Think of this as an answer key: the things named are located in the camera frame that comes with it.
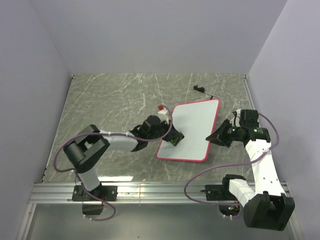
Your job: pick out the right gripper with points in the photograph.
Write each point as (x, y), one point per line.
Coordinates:
(218, 137)

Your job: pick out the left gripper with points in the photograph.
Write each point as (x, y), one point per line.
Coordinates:
(173, 135)

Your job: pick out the green whiteboard eraser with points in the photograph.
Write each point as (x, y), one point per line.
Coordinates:
(176, 141)

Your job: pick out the pink framed whiteboard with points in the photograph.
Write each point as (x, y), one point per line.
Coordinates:
(196, 121)

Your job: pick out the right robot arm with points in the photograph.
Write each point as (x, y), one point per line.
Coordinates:
(266, 206)

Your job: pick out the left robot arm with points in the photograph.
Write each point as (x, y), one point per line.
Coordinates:
(85, 151)

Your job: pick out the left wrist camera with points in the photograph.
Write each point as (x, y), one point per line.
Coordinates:
(163, 114)

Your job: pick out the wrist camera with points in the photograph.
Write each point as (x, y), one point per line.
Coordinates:
(163, 114)
(235, 121)

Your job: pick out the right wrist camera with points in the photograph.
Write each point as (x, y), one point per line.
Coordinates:
(235, 121)

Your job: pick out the whiteboard wire stand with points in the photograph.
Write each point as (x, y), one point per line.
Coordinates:
(201, 89)

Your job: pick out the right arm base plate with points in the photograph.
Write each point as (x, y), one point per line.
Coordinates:
(214, 192)

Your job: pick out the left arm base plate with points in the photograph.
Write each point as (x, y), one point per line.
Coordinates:
(110, 192)

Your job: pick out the aluminium mounting rail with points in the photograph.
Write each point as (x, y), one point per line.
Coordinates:
(127, 193)

